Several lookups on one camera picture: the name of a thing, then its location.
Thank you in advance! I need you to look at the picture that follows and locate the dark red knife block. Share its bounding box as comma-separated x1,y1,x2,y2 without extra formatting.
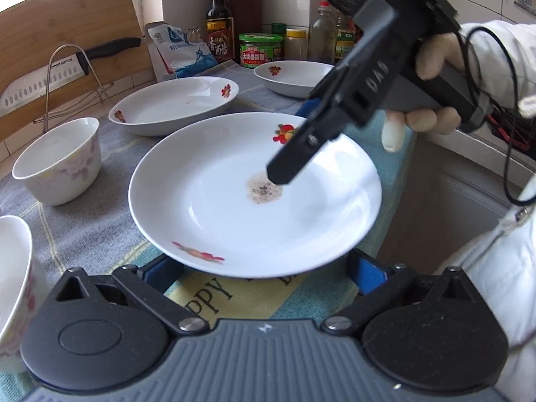
223,0,265,58

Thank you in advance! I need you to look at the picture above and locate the small green-capped jar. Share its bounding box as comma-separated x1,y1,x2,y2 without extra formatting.
271,22,288,60

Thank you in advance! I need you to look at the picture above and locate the dark vinegar bottle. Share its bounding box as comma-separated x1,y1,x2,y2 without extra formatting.
205,0,236,64

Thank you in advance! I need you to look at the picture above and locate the stainless steel sink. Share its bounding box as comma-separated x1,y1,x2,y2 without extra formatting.
376,128,536,271

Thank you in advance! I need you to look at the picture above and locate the black-handled kitchen knife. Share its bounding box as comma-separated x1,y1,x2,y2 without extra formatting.
0,37,142,117

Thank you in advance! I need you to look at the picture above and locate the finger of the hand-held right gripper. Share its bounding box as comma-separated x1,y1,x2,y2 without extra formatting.
267,107,356,186
294,90,329,119

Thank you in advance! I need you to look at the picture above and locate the bamboo cutting board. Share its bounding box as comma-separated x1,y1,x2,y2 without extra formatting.
0,0,154,144

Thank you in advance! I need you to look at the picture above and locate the clear glass bottle red cap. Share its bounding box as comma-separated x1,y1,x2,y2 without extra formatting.
307,1,338,66

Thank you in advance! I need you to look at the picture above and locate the large white floral plate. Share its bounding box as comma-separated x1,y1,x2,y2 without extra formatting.
128,113,383,279

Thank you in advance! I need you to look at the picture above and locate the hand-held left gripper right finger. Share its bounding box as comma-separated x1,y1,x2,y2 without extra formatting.
322,249,475,336

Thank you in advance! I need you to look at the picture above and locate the red black wire rack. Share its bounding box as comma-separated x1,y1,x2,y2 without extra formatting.
487,99,536,154

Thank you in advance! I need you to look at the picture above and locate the black cable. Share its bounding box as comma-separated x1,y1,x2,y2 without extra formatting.
454,23,536,207

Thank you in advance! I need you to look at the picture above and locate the grey blue checked cloth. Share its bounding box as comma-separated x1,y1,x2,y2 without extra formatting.
0,60,416,402

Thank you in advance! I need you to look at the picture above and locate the small white floral deep plate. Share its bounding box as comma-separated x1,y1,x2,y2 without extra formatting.
253,61,336,98

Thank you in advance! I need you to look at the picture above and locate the yellow-capped spice jar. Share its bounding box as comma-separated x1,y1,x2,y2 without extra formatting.
285,27,309,60

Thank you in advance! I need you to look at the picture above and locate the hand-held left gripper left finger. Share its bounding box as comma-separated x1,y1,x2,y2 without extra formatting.
54,253,210,336

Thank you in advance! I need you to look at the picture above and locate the white blue salt bag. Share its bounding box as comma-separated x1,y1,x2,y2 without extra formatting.
144,21,219,83

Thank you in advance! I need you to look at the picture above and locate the person's right forearm white sleeve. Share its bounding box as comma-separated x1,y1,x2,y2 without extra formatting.
458,19,536,119

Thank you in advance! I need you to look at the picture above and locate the white bowl pink floral print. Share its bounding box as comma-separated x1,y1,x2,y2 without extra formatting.
0,215,50,374
12,117,102,206

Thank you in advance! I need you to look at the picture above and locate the person's white jacket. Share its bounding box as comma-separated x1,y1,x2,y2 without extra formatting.
435,205,536,402

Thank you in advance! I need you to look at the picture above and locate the metal wire rack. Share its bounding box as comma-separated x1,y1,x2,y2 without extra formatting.
33,44,115,134

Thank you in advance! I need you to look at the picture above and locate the red-labelled sauce bottle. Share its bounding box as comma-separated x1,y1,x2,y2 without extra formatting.
347,16,363,49

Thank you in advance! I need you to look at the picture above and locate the person's right hand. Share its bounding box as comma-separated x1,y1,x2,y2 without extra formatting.
382,31,467,154

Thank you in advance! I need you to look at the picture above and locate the green lidded sauce jar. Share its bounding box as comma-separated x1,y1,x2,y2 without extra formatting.
239,32,284,69

